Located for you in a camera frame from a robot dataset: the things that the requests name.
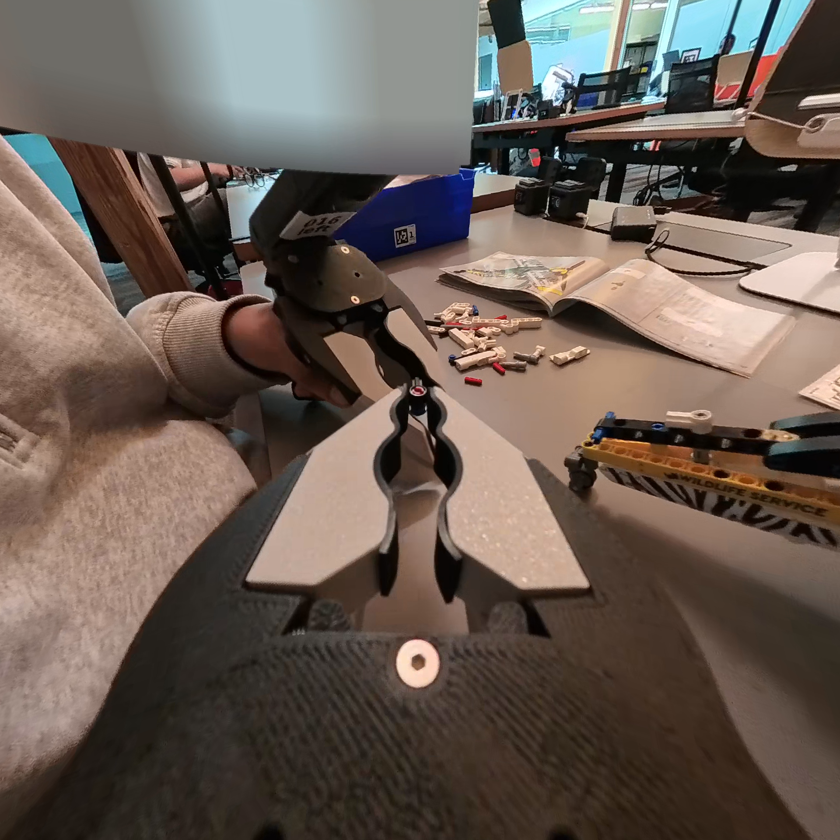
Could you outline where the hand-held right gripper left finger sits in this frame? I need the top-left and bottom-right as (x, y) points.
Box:
(243, 386), (405, 599)

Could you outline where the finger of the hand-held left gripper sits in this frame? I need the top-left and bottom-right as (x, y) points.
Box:
(384, 283), (444, 391)
(320, 325), (414, 404)

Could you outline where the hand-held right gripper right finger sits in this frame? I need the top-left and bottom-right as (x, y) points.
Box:
(427, 387), (592, 603)

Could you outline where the pile of lego pieces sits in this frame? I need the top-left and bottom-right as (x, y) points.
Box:
(425, 301), (592, 389)

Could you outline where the person's left forearm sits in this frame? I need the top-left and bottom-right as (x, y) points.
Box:
(125, 292), (290, 421)

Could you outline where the yellow black lego model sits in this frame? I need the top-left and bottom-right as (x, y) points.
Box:
(564, 407), (840, 551)

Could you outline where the open lego instruction booklet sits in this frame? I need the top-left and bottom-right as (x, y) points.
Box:
(436, 251), (797, 379)

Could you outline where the person's left hand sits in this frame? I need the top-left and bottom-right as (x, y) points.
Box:
(222, 302), (361, 409)

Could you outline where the blue plastic bin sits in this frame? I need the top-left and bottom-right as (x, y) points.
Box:
(333, 168), (476, 265)

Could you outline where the black battery charger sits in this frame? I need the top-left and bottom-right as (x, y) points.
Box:
(548, 176), (592, 222)
(514, 176), (552, 217)

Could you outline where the black power adapter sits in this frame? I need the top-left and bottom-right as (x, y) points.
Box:
(610, 205), (658, 242)

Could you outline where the wooden background desk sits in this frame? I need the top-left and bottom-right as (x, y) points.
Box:
(471, 101), (665, 173)
(566, 110), (749, 206)

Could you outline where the black office chair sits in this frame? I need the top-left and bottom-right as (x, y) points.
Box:
(573, 66), (635, 111)

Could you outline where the black and tan hanging panel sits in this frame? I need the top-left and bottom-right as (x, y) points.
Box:
(487, 0), (536, 94)

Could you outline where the zebra striped sticker sheet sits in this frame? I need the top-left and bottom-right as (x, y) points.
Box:
(798, 364), (840, 412)

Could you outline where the silver monitor stand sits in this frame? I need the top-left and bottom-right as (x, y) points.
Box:
(739, 217), (840, 315)

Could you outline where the black computer monitor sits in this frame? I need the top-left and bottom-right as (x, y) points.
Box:
(745, 0), (840, 161)

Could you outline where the brown wooden frame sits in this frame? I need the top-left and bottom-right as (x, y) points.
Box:
(49, 136), (193, 298)

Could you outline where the black braided cable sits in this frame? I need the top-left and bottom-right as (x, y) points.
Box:
(645, 228), (763, 278)

